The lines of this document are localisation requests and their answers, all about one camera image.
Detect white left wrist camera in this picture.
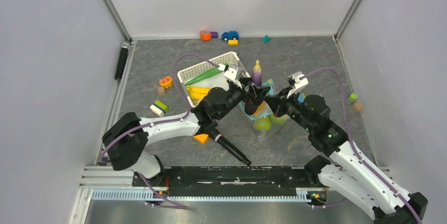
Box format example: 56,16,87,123
223,64,242,89

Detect orange tape roll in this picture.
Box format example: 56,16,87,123
199,30,212,41

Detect green toy pear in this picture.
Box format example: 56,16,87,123
254,116,272,132

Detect small brown wooden block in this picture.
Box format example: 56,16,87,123
157,86,166,96

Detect orange wedge block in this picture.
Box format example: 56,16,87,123
193,134,209,144

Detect white plastic basket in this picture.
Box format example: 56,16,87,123
177,51,250,107

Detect clear zip top bag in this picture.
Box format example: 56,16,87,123
239,79,289,141

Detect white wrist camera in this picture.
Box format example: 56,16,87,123
287,71,309,98
223,64,242,89

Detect green toy cabbage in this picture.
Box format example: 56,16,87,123
269,114,289,125

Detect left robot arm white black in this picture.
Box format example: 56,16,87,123
102,77,270,186

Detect green toy cucumber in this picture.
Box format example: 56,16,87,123
185,67,221,86

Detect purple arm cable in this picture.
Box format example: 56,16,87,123
302,66,425,224
98,53,229,210

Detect black microphone on rail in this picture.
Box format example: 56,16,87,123
114,41,131,81

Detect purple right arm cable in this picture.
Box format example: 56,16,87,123
302,66,425,224

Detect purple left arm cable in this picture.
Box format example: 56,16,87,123
98,53,229,210

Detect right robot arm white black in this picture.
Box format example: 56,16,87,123
265,93,428,223

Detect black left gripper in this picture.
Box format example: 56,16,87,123
216,77,270,120

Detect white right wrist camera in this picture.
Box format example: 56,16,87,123
287,71,309,98

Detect teal triangular block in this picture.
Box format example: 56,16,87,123
263,35,271,43

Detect purple toy eggplant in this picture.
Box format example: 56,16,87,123
244,60,263,116

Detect tan wooden cube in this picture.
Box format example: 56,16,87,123
352,102,364,112

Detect green white lego stack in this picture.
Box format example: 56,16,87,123
150,100,169,117

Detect yellow lego brick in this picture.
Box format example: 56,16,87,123
228,40,238,46

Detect orange red round toy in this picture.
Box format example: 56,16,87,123
159,76,173,89

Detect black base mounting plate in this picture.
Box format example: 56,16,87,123
149,166,324,197

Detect lime green cube block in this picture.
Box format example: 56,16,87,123
348,93,358,102

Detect blue toy car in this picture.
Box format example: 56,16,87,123
221,31,239,42

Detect orange toy bell pepper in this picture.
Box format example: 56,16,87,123
251,102,268,119

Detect yellow toy banana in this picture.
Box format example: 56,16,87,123
186,85,211,101

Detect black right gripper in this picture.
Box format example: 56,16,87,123
264,85,314,133

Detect black microphone on table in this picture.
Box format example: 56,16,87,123
206,129,251,167

